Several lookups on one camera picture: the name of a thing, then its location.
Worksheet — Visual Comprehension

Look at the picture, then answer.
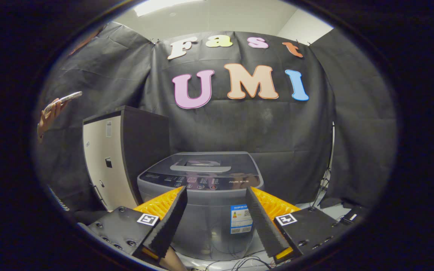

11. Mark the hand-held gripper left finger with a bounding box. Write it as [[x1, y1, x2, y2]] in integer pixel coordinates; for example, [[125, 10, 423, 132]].
[[78, 186, 188, 264]]

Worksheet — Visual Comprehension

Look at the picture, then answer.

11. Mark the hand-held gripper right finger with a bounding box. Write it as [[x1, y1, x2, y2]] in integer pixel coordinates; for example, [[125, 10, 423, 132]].
[[245, 186, 353, 264]]

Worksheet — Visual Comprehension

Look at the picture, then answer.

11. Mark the grey washing machine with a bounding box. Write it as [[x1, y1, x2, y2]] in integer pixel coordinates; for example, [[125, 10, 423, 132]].
[[137, 151, 264, 261]]

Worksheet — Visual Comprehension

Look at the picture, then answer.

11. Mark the dark washing machine lid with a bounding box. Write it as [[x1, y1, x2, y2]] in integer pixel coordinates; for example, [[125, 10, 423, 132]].
[[153, 152, 261, 177]]

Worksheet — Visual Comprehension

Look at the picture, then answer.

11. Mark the silver smartphone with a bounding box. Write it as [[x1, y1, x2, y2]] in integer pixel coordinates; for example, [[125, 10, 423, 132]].
[[44, 91, 83, 115]]

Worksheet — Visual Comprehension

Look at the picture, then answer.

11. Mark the beige and black cabinet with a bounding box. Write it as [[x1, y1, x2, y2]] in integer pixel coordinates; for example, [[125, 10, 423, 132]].
[[83, 105, 170, 211]]

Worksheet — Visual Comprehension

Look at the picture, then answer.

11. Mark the black box with white label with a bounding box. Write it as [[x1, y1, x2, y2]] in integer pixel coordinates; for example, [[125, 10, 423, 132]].
[[339, 205, 368, 226]]

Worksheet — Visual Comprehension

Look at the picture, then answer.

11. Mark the black backdrop cloth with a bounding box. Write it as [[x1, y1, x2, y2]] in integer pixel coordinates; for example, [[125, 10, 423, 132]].
[[38, 21, 397, 213]]

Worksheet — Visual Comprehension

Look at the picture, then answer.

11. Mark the thin light stand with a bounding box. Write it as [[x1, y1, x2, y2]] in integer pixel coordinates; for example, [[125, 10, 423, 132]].
[[311, 122, 334, 207]]

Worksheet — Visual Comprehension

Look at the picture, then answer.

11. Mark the floor cable bundle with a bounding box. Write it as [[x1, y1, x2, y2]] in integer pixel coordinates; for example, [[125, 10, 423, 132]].
[[187, 252, 278, 271]]

